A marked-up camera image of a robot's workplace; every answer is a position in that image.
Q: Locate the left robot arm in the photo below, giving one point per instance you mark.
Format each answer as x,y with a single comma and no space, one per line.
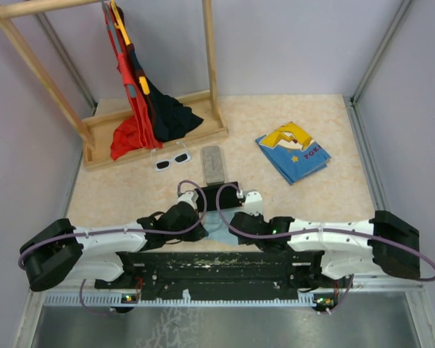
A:
62,251

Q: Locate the light blue lens cloth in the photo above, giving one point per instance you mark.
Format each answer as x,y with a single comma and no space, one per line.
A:
217,230

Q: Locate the red garment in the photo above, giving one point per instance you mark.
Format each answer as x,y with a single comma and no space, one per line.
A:
135,132

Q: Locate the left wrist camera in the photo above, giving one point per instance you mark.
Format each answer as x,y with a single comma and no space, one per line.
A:
189,197

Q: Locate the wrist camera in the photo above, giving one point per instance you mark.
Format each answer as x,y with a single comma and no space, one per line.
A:
252,204
189,197

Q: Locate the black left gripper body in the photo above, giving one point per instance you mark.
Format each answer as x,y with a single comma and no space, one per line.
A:
192,235

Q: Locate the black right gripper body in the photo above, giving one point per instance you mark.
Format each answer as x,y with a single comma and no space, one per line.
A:
259,243

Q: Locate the grey glasses case green lining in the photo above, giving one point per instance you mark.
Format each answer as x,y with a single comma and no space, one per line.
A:
212,163

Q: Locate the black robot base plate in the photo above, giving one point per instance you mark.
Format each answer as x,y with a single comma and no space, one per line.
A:
222,275

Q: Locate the yellow clothes hanger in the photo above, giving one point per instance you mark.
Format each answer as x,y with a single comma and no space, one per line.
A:
138,69

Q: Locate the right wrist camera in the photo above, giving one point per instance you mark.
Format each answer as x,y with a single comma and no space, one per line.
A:
252,204

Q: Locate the blue yellow folded cloth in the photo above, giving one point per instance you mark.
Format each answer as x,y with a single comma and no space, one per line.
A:
293,152

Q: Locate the black hanging garment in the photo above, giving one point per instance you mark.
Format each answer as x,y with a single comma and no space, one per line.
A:
170,118

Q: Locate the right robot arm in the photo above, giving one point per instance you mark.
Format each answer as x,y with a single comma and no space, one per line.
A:
383,243

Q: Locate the white sunglasses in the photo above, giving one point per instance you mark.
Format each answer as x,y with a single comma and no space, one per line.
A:
180,158

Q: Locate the grey red clothes hanger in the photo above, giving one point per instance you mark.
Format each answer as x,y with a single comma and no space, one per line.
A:
113,17

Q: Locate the wooden clothes rack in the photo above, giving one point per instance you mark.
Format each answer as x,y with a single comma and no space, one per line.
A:
96,131

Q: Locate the black glasses case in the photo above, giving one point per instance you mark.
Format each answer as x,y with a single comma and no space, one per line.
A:
207,202

